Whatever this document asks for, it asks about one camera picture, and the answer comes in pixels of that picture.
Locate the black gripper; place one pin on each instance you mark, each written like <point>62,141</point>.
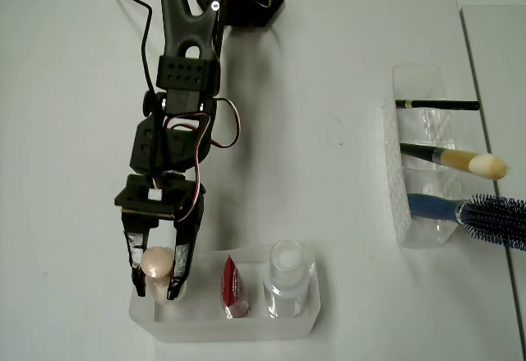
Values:
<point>145,205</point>

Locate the pink bottle with pink cap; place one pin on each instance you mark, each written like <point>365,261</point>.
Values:
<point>156,262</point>

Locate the makeup brush with gold ferrule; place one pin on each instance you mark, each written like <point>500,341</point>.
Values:
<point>456,160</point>

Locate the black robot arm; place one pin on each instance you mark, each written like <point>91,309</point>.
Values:
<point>185,77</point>

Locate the clear bottle with clear cap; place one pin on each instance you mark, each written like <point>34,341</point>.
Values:
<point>287,262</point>

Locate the red hand cream tube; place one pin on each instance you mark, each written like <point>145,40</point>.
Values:
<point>234,287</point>

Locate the frosted white plastic bin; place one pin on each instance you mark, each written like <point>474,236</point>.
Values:
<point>230,330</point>

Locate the clear faceted acrylic organizer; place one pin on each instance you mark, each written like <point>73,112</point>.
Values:
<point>394,196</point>

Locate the blue round hairbrush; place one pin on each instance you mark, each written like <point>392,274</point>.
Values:
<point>435,208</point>

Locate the dark thin cosmetic pencil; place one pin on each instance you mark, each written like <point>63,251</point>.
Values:
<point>444,105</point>

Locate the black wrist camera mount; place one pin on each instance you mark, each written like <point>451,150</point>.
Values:
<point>135,200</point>

